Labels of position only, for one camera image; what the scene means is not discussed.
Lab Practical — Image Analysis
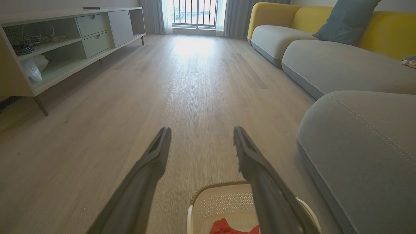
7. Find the red garment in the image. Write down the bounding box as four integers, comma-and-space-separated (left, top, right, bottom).
209, 218, 260, 234

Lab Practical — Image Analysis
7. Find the dark stacked shelf item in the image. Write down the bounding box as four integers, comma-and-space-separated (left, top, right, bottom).
11, 42, 35, 56

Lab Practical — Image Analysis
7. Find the grey cabinet door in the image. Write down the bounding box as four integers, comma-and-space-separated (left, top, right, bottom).
108, 10, 134, 48

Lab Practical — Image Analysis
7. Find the dark window railing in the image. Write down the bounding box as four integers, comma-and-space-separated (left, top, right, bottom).
172, 0, 217, 27

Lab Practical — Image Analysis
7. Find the wire frame shelf item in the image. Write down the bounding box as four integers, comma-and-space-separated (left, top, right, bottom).
21, 21, 55, 45

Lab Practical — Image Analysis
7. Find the pale crumpled fabric item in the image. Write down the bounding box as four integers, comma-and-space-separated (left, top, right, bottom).
401, 55, 416, 69

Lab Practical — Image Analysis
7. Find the low beige TV cabinet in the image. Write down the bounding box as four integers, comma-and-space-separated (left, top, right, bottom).
0, 7, 146, 116

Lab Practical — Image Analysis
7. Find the yellow sofa backrest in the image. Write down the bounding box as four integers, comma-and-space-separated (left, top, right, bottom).
247, 2, 303, 41
292, 6, 416, 61

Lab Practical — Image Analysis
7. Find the blue grey throw pillow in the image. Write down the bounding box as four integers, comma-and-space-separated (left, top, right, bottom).
313, 0, 381, 46

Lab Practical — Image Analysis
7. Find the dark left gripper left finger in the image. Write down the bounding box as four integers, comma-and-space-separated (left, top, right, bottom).
86, 127, 172, 234

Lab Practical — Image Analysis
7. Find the grey curtain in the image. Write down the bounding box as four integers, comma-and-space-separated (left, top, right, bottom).
224, 0, 292, 40
140, 0, 164, 35

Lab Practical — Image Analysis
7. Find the white sheer curtain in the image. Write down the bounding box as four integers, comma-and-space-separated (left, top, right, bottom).
162, 0, 174, 35
215, 0, 227, 36

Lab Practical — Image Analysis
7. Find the grey sofa seat cushion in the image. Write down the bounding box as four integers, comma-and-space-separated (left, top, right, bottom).
281, 39, 416, 100
251, 25, 319, 68
296, 91, 416, 234

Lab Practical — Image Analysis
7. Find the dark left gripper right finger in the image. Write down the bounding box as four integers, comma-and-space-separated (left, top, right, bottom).
233, 126, 321, 234

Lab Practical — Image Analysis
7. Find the cream perforated laundry basket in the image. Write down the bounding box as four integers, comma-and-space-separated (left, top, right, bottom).
187, 181, 322, 234

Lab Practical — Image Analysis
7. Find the white plastic bag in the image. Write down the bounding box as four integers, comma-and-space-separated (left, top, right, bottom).
21, 54, 49, 82

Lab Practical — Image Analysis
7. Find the pale green cabinet drawer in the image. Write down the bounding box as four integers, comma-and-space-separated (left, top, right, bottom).
76, 14, 111, 37
83, 32, 115, 58

